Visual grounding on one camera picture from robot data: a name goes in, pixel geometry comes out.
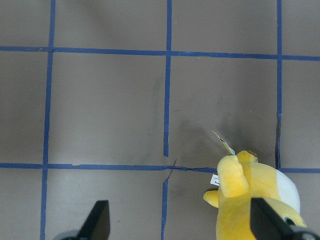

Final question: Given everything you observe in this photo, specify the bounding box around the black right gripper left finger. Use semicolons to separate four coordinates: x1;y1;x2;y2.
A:
76;200;110;240

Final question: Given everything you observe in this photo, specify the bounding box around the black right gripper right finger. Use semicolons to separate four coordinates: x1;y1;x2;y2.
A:
250;198;298;240

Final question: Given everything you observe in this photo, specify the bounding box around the yellow plush toy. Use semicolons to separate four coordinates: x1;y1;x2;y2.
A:
203;140;306;240

